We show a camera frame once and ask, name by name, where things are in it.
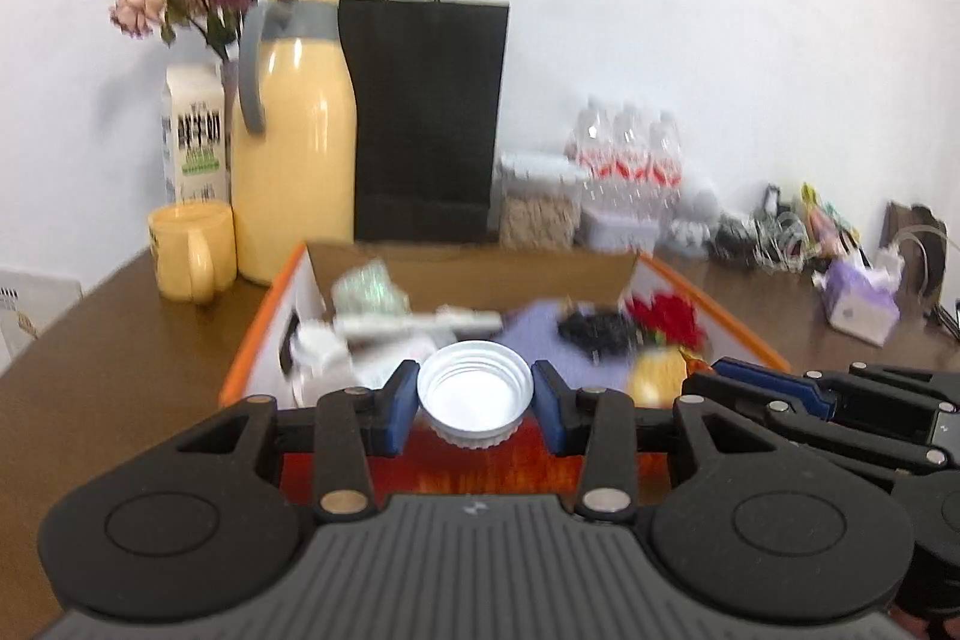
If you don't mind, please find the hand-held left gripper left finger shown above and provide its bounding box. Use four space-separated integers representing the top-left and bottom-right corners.
169 359 422 522

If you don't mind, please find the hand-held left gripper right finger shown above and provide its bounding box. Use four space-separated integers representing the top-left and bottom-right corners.
529 359 788 522

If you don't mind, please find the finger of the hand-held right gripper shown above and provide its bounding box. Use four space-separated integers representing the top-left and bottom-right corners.
679 372 952 474
711 355 960 447

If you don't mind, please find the white bottle cap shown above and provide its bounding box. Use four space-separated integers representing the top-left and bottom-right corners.
416 340 535 453

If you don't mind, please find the red cardboard box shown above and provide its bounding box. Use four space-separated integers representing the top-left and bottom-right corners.
219 241 792 506

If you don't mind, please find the black usb cable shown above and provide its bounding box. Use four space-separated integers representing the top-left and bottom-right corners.
557 302 640 357

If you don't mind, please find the red fabric rose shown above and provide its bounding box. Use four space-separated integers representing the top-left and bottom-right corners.
626 291 707 352

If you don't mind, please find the iridescent plastic wrapper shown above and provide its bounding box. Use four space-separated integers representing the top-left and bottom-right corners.
330 263 412 317

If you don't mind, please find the white oblong packet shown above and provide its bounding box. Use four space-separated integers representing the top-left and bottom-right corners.
334 306 505 341

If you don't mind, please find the purple tissue box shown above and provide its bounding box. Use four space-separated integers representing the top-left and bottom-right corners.
817 254 901 345

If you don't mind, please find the yellow plush toy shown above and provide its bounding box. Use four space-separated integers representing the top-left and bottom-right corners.
628 346 710 410

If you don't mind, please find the colourful snack packet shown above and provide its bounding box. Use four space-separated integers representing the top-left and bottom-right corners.
799 182 860 259

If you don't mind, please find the clear food container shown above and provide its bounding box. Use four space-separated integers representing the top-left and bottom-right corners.
497 152 590 251

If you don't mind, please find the grey tin box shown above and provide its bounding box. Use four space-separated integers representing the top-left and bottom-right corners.
581 206 661 255

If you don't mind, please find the white robot toy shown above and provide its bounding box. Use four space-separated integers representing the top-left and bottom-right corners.
667 175 721 255

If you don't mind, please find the brown paper bag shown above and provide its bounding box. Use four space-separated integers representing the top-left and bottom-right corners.
881 201 952 315

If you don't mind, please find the clear water bottle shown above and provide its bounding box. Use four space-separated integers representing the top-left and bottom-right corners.
641 111 685 214
564 98 612 184
606 101 650 210

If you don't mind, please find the yellow mug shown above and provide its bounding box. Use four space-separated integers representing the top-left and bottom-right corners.
148 201 237 305

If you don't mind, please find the yellow thermos jug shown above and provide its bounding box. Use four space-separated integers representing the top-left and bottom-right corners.
231 0 358 287

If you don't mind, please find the black paper bag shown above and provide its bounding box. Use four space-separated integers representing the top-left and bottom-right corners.
339 0 512 245

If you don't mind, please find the white milk carton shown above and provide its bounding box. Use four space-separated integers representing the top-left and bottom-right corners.
160 62 230 206

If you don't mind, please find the white cable tangle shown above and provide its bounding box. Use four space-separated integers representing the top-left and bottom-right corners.
754 209 815 274

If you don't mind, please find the black cable tangle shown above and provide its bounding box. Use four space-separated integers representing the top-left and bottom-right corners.
712 212 762 266

